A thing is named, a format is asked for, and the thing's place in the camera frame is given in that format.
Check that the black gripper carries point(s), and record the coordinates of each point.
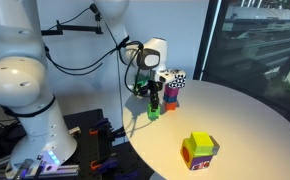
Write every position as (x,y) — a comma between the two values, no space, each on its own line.
(155,87)

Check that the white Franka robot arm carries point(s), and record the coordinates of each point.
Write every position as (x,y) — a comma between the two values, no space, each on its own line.
(15,80)

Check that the blue block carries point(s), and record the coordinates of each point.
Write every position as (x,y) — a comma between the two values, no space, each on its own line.
(170,99)

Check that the orange block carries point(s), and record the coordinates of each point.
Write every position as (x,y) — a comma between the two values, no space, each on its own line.
(170,106)

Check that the magenta block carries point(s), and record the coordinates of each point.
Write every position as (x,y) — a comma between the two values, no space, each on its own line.
(171,91)

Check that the black white patterned cube top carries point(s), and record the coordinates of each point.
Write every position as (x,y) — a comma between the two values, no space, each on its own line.
(177,80)

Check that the light green block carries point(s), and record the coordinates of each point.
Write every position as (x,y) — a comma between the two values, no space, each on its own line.
(201,142)

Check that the blue clamp with orange tips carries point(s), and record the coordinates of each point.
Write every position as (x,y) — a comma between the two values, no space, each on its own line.
(101,128)
(105,165)

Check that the orange multicolour activity cube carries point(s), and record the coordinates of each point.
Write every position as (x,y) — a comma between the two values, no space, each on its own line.
(198,161)

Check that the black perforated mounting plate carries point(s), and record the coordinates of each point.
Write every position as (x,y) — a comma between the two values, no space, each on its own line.
(81,146)

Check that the dark window frame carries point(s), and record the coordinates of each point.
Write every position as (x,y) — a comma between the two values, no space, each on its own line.
(206,40)

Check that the silver robot base frame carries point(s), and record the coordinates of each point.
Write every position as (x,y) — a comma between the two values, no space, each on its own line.
(68,168)

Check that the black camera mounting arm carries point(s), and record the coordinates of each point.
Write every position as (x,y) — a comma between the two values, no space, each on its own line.
(71,28)

